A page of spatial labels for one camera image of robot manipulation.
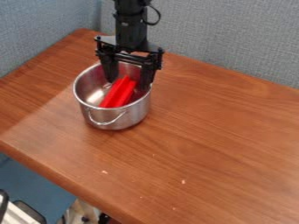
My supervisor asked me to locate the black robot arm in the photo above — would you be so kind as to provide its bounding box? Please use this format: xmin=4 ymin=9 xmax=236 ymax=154
xmin=95 ymin=0 xmax=164 ymax=89

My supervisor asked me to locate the black chair frame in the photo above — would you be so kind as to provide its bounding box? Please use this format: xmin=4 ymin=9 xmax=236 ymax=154
xmin=0 ymin=189 xmax=47 ymax=224

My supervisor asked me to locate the metal pot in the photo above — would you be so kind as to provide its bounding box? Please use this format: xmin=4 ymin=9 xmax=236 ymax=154
xmin=72 ymin=63 xmax=152 ymax=130

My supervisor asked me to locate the red plastic block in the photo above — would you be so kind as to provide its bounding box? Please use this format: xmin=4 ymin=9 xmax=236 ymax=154
xmin=99 ymin=76 xmax=136 ymax=108

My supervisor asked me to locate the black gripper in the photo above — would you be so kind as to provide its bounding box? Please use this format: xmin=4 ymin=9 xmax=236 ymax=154
xmin=95 ymin=12 xmax=164 ymax=90

